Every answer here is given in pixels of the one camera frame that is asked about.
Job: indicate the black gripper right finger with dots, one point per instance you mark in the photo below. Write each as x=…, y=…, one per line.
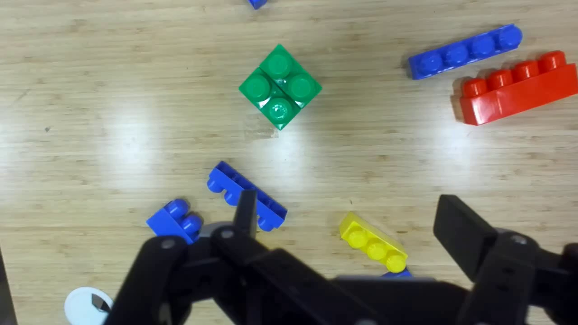
x=462, y=235

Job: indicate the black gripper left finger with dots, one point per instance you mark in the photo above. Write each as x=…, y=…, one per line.
x=245, y=217

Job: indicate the blue four-stud LEGO block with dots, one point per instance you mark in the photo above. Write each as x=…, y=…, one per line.
x=256, y=4
x=462, y=55
x=224, y=178
x=168, y=223

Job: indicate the small blue LEGO block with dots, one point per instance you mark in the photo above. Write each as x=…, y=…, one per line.
x=397, y=275

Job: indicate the yellow LEGO block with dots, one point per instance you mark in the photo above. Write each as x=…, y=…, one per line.
x=366, y=237

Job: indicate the red LEGO block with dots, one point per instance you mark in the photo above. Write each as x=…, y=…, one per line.
x=516, y=96

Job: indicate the white round table grommet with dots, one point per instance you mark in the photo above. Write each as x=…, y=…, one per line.
x=77, y=308

